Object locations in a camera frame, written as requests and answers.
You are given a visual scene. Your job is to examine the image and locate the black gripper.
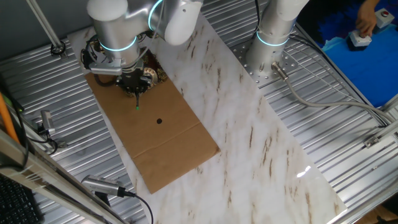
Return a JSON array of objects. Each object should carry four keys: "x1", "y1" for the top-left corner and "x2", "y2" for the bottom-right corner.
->
[{"x1": 115, "y1": 68, "x2": 155, "y2": 96}]

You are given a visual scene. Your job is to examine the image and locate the brown phone handset cord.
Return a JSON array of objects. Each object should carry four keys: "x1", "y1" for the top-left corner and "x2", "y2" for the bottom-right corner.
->
[{"x1": 93, "y1": 73, "x2": 118, "y2": 88}]

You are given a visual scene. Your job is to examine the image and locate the bare person forearm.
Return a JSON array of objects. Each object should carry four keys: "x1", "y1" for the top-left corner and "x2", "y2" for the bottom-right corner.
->
[{"x1": 360, "y1": 0, "x2": 382, "y2": 9}]

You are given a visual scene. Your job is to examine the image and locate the bare person hand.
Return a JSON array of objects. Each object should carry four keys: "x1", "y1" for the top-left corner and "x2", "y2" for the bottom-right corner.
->
[{"x1": 355, "y1": 4, "x2": 378, "y2": 39}]

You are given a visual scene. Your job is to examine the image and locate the brown cardboard sheet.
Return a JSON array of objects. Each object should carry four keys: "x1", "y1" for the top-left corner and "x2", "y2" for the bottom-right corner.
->
[
  {"x1": 67, "y1": 0, "x2": 348, "y2": 224},
  {"x1": 84, "y1": 70, "x2": 221, "y2": 195}
]

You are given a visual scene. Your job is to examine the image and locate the orange pole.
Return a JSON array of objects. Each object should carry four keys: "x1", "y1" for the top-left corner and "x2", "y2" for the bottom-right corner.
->
[{"x1": 0, "y1": 93, "x2": 20, "y2": 144}]

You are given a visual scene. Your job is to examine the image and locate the black keyboard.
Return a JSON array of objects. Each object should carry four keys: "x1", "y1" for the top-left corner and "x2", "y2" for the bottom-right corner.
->
[{"x1": 0, "y1": 174, "x2": 41, "y2": 224}]

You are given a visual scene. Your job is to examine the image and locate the blue painted mat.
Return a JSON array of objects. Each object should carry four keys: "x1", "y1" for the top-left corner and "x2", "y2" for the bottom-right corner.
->
[{"x1": 297, "y1": 0, "x2": 398, "y2": 108}]

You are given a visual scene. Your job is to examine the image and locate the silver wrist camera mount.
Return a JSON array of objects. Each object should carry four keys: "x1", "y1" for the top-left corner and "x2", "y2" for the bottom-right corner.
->
[{"x1": 80, "y1": 48, "x2": 124, "y2": 77}]

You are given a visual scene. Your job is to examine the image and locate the slim aluminium post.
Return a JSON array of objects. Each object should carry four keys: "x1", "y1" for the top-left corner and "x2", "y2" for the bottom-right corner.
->
[{"x1": 26, "y1": 0, "x2": 68, "y2": 60}]

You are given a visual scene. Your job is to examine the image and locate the silver ribbed camera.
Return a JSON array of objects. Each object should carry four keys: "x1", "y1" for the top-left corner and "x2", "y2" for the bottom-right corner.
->
[{"x1": 81, "y1": 174, "x2": 127, "y2": 198}]

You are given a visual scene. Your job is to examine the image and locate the black camera cable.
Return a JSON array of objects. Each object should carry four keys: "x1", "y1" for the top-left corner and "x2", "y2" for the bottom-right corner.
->
[{"x1": 124, "y1": 190, "x2": 155, "y2": 224}]

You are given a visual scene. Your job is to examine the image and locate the aluminium frame rail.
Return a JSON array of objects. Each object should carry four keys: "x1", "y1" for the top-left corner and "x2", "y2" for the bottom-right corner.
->
[{"x1": 0, "y1": 129, "x2": 125, "y2": 224}]

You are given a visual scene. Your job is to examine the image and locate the black base cable bundle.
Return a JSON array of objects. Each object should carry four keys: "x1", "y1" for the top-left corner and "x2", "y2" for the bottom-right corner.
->
[{"x1": 254, "y1": 0, "x2": 262, "y2": 34}]

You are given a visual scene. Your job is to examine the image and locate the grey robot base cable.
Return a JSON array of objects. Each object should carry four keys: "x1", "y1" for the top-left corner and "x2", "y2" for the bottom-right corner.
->
[{"x1": 271, "y1": 61, "x2": 396, "y2": 125}]

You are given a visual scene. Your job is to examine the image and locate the small metal corner bracket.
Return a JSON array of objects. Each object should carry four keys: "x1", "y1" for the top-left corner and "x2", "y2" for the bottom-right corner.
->
[{"x1": 363, "y1": 136, "x2": 382, "y2": 149}]

